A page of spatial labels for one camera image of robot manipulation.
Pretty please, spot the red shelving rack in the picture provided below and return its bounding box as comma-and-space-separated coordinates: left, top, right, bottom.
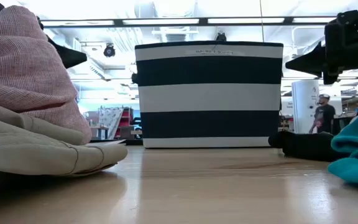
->
113, 106, 134, 139

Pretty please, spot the black ceiling spotlight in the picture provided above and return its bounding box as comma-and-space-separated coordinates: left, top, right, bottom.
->
103, 43, 116, 58

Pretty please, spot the navy white striped fabric basket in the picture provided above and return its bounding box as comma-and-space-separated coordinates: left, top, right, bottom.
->
134, 40, 284, 149

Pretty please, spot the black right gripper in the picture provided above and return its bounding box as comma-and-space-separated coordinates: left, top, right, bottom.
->
285, 20, 358, 85

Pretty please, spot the pink knit garment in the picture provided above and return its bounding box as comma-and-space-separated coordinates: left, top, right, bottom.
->
0, 5, 93, 146

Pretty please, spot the white patterned board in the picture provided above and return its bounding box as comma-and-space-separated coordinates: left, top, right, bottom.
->
97, 106, 124, 140

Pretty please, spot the person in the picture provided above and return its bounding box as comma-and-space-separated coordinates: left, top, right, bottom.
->
308, 93, 336, 135

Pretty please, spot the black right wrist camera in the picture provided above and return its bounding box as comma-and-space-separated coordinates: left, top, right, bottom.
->
336, 10, 358, 26

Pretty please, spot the white pillar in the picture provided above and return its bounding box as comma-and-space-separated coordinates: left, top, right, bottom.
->
291, 80, 321, 135

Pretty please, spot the beige garment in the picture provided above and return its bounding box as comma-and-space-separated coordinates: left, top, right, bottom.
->
0, 100, 129, 178

